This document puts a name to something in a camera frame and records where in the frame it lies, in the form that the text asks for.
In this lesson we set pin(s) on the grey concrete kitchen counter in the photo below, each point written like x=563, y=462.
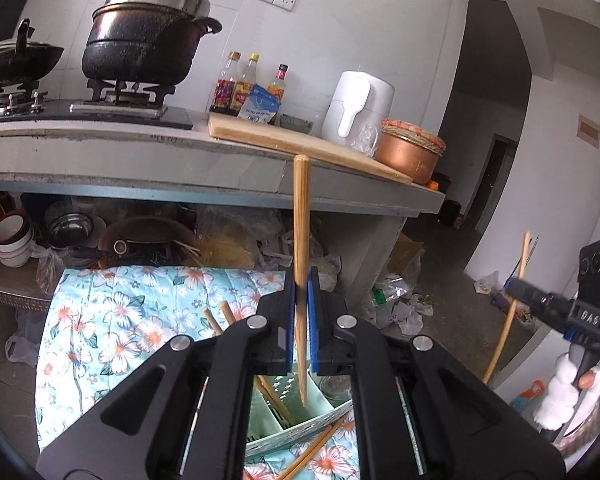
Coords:
x=130, y=160

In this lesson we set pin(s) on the blue white seasoning bag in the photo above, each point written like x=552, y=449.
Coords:
x=260, y=107

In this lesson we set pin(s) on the black wok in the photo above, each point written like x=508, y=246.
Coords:
x=20, y=62

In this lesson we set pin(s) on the large black stockpot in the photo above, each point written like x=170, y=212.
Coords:
x=140, y=50

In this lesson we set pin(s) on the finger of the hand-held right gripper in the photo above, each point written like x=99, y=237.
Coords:
x=545, y=305

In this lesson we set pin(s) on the wooden cutting board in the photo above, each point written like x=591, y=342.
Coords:
x=260, y=135

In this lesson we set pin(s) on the dark brown pan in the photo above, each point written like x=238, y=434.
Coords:
x=150, y=235

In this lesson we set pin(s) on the cardboard box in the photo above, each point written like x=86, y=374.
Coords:
x=405, y=255

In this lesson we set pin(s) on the patterned metal shelf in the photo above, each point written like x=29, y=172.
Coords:
x=15, y=297

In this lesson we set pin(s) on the bundle of wooden chopsticks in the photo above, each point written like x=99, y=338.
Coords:
x=212, y=321

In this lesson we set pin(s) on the clear plastic bag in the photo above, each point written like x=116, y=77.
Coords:
x=365, y=140

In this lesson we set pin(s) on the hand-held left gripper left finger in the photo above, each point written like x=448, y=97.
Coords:
x=291, y=330

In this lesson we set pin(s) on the stack of white bowls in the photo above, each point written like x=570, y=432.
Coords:
x=12, y=235

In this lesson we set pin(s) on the dark sauce bottle red label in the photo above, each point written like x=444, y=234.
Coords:
x=225, y=92

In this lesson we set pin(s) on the crumpled white plastic bag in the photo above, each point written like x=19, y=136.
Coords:
x=400, y=315

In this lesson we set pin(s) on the floral blanket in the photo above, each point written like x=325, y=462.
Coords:
x=130, y=310

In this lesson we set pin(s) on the steel basin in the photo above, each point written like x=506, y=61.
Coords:
x=70, y=227

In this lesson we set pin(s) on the small orange fruit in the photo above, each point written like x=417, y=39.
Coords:
x=433, y=184

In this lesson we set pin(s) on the amber bottle yellow label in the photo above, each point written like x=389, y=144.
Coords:
x=278, y=85

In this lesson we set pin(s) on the copper pot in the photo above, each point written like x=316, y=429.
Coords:
x=407, y=157

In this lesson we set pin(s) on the small steel cup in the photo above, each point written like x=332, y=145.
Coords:
x=120, y=247

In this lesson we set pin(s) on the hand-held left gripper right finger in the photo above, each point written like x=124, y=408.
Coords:
x=313, y=330

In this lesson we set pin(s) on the woven basket tray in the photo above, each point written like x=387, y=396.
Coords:
x=415, y=132

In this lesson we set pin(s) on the long wooden chopstick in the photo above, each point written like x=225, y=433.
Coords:
x=301, y=220
x=497, y=355

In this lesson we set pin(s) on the bag of yellow noodles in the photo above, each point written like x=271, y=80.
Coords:
x=230, y=250

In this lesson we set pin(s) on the white electric kettle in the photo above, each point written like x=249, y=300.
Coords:
x=375, y=105

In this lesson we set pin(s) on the black gas stove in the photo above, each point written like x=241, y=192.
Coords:
x=105, y=110

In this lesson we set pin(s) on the person's right hand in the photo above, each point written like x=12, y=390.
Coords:
x=587, y=379

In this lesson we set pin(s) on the colourful printed packet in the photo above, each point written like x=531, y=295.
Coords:
x=527, y=395

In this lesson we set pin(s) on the green utensil holder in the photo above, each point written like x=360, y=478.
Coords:
x=300, y=432

